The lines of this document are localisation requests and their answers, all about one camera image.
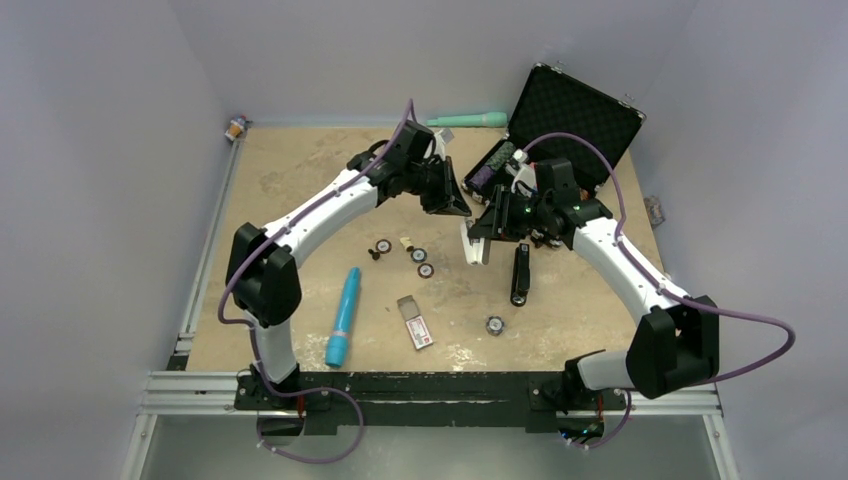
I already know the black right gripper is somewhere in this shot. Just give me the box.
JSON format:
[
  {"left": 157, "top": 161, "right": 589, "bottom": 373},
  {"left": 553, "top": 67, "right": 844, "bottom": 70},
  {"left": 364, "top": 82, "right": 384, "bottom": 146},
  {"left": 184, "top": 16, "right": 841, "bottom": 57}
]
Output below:
[{"left": 469, "top": 184, "right": 552, "bottom": 243}]

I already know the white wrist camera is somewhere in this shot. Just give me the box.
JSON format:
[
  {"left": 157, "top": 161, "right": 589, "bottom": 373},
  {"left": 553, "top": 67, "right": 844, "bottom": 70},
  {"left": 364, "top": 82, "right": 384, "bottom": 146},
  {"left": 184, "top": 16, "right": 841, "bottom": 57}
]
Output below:
[
  {"left": 506, "top": 149, "right": 537, "bottom": 197},
  {"left": 431, "top": 128, "right": 454, "bottom": 159}
]

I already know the teal poker chip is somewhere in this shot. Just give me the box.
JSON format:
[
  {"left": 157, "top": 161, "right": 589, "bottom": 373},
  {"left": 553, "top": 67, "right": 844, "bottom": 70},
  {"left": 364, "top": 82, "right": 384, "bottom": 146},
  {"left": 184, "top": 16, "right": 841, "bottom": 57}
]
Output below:
[{"left": 410, "top": 248, "right": 428, "bottom": 263}]

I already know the mint green microphone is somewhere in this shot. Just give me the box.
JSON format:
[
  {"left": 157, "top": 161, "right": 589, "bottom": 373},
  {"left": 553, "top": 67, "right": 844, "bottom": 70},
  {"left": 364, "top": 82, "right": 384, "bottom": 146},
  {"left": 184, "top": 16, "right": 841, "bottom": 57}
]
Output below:
[{"left": 426, "top": 112, "right": 509, "bottom": 128}]

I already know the small beige block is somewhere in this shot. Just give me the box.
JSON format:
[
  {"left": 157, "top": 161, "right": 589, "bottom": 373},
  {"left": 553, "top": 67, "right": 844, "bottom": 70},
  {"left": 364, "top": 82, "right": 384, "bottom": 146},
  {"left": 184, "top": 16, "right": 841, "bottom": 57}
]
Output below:
[{"left": 399, "top": 237, "right": 414, "bottom": 252}]

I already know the aluminium frame rail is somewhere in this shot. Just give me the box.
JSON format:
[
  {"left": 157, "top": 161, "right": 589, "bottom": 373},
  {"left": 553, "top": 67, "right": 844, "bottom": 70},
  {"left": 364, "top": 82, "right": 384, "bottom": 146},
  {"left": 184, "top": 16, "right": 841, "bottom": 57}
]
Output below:
[{"left": 119, "top": 129, "right": 740, "bottom": 480}]

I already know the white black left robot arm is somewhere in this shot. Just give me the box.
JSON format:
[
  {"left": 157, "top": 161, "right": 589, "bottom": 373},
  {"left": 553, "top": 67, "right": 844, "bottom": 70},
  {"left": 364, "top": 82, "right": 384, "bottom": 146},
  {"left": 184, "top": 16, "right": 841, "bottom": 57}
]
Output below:
[{"left": 218, "top": 120, "right": 471, "bottom": 409}]

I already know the brown poker chip upper left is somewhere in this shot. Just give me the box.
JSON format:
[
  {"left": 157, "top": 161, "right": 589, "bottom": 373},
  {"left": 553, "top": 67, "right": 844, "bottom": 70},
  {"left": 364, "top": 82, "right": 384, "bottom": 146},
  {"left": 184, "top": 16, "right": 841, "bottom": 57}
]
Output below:
[{"left": 375, "top": 239, "right": 392, "bottom": 255}]

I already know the small colourful toy figure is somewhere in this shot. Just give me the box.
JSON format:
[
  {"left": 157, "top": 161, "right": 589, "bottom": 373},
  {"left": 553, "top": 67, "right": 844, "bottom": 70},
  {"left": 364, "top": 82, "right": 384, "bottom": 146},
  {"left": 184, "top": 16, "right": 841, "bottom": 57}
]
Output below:
[{"left": 224, "top": 115, "right": 252, "bottom": 142}]

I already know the small patterned object right edge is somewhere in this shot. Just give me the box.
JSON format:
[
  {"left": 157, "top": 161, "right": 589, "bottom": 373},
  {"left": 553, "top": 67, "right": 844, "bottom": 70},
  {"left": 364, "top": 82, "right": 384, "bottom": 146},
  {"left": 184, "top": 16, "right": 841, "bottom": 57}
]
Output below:
[{"left": 643, "top": 196, "right": 666, "bottom": 229}]

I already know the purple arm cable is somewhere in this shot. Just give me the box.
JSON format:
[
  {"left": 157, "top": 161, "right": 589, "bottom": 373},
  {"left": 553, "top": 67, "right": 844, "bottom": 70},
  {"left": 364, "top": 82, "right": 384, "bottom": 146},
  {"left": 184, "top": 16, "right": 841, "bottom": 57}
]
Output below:
[
  {"left": 217, "top": 99, "right": 419, "bottom": 466},
  {"left": 519, "top": 132, "right": 796, "bottom": 452}
]

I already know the blue cylindrical tool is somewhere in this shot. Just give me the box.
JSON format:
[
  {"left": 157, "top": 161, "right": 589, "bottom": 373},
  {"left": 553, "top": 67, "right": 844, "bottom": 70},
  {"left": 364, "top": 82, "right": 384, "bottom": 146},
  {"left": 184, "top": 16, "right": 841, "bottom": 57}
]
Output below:
[{"left": 325, "top": 267, "right": 362, "bottom": 369}]

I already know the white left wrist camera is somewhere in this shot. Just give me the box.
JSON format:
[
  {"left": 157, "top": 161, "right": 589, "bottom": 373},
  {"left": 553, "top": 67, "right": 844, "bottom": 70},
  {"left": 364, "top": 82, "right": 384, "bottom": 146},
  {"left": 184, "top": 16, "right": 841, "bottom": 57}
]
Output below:
[{"left": 431, "top": 128, "right": 454, "bottom": 159}]

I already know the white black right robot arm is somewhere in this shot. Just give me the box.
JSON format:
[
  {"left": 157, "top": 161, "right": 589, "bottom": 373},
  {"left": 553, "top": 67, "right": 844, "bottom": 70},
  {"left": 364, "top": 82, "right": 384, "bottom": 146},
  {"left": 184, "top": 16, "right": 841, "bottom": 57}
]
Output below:
[{"left": 460, "top": 159, "right": 719, "bottom": 407}]

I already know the white stapler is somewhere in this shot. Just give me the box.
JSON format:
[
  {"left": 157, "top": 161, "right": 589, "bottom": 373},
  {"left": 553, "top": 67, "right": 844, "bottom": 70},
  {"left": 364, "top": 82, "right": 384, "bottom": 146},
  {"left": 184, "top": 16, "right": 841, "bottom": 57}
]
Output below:
[{"left": 460, "top": 219, "right": 490, "bottom": 266}]

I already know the black poker chip case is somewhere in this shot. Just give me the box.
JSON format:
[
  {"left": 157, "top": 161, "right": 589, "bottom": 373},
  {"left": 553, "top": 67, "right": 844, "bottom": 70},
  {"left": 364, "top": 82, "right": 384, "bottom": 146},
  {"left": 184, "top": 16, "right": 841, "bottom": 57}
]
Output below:
[{"left": 460, "top": 62, "right": 647, "bottom": 250}]

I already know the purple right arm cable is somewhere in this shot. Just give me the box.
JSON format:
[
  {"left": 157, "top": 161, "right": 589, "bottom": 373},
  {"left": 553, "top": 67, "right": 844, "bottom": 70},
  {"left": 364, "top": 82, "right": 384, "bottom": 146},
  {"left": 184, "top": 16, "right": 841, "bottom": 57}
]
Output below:
[{"left": 519, "top": 132, "right": 796, "bottom": 452}]

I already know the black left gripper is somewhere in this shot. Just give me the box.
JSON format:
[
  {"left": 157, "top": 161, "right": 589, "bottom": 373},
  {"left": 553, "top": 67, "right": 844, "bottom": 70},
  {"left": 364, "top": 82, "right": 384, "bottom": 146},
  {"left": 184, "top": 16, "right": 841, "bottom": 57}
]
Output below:
[{"left": 405, "top": 156, "right": 472, "bottom": 218}]

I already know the staples cardboard box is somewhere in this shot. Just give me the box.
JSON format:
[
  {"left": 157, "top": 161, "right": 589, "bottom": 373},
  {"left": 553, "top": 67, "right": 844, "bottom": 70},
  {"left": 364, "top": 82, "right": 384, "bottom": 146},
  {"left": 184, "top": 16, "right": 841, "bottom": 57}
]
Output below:
[{"left": 397, "top": 295, "right": 434, "bottom": 350}]

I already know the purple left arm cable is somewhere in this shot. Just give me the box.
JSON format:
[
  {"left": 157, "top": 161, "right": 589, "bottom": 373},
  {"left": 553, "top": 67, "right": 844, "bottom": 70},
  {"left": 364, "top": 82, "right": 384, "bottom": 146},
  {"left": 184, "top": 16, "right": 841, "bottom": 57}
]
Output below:
[{"left": 217, "top": 99, "right": 419, "bottom": 466}]

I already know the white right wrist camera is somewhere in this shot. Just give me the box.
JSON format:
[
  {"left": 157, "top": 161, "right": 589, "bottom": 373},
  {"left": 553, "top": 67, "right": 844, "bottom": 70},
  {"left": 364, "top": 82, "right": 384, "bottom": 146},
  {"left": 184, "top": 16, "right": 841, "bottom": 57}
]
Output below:
[{"left": 506, "top": 149, "right": 537, "bottom": 197}]

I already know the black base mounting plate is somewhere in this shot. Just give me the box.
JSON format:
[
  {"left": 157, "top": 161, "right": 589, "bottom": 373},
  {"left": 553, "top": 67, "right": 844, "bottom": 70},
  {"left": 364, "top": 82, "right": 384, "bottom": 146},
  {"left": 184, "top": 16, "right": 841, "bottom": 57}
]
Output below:
[{"left": 234, "top": 371, "right": 625, "bottom": 435}]

